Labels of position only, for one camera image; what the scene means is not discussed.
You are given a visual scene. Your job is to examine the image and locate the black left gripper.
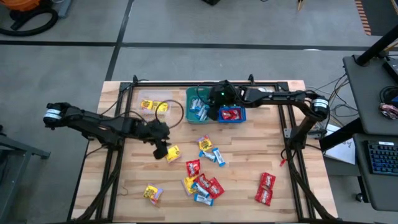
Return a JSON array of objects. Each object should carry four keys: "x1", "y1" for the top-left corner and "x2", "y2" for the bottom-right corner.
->
[{"x1": 136, "y1": 119, "x2": 172, "y2": 161}]

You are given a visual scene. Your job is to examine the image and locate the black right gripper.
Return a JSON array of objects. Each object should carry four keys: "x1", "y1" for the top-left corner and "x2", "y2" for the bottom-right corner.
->
[{"x1": 207, "y1": 80, "x2": 246, "y2": 121}]

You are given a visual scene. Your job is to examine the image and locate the blue plastic basket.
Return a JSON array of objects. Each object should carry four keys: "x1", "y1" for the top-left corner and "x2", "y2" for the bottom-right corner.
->
[{"x1": 216, "y1": 105, "x2": 248, "y2": 124}]

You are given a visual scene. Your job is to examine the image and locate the teal plastic bin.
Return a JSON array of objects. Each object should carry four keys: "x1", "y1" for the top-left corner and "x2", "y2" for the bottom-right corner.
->
[{"x1": 185, "y1": 86, "x2": 214, "y2": 124}]

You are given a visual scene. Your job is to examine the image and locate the clear plastic container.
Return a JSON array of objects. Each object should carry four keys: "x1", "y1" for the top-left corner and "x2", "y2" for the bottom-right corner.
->
[{"x1": 136, "y1": 89, "x2": 173, "y2": 116}]

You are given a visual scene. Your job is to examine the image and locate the black desk leg bar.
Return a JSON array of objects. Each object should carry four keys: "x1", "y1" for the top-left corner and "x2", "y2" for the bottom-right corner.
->
[{"x1": 319, "y1": 118, "x2": 358, "y2": 152}]

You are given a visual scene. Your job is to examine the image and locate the white paper sheet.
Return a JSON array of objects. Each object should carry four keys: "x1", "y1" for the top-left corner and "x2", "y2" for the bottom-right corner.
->
[{"x1": 323, "y1": 123, "x2": 357, "y2": 166}]

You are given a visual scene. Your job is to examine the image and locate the dark grey desk top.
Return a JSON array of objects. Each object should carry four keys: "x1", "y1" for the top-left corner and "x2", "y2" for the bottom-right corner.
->
[
  {"x1": 343, "y1": 54, "x2": 398, "y2": 136},
  {"x1": 353, "y1": 133, "x2": 398, "y2": 212}
]

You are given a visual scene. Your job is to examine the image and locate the grey metal cart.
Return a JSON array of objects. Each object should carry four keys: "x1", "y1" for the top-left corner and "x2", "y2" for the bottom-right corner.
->
[{"x1": 0, "y1": 124, "x2": 51, "y2": 223}]

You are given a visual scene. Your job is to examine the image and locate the black metal pole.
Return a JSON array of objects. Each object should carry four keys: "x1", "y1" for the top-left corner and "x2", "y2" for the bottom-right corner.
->
[{"x1": 354, "y1": 24, "x2": 398, "y2": 67}]

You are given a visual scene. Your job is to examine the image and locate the pink patterned pouch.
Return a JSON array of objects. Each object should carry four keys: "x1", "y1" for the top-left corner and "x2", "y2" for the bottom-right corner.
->
[{"x1": 378, "y1": 103, "x2": 398, "y2": 121}]

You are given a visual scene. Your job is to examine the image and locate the grey floor box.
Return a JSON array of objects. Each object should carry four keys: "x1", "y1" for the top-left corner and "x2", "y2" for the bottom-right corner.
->
[{"x1": 57, "y1": 0, "x2": 73, "y2": 18}]

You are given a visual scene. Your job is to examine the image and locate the black computer device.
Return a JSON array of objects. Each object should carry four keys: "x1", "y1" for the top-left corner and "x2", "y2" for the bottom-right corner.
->
[{"x1": 382, "y1": 57, "x2": 398, "y2": 83}]

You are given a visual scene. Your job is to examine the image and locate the black backlit keyboard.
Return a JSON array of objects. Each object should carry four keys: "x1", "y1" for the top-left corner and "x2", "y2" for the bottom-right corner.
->
[{"x1": 366, "y1": 139, "x2": 398, "y2": 177}]

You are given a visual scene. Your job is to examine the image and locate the black floor mat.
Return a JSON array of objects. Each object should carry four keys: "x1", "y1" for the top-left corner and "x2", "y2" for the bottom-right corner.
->
[{"x1": 360, "y1": 0, "x2": 398, "y2": 37}]

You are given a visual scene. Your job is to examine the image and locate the orange shop vacuum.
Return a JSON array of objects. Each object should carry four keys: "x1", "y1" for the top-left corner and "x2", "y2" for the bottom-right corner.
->
[{"x1": 0, "y1": 0, "x2": 53, "y2": 30}]

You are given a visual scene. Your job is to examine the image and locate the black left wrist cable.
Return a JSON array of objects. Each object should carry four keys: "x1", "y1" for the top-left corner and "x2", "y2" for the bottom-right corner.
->
[{"x1": 101, "y1": 99, "x2": 185, "y2": 130}]

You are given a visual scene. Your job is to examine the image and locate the black aluminium table frame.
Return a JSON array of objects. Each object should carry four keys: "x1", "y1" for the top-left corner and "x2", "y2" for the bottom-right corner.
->
[{"x1": 67, "y1": 74, "x2": 338, "y2": 223}]

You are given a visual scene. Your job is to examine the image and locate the tangled floor cables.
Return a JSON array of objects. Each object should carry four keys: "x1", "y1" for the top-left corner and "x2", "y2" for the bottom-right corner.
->
[{"x1": 306, "y1": 73, "x2": 358, "y2": 116}]

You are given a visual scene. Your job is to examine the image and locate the black coiled cable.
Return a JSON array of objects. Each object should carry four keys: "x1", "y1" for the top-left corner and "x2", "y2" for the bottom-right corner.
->
[{"x1": 379, "y1": 85, "x2": 398, "y2": 105}]

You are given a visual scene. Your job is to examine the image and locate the black vacuum hose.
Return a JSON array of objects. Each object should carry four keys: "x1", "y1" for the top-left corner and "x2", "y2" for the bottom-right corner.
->
[{"x1": 0, "y1": 7, "x2": 59, "y2": 37}]

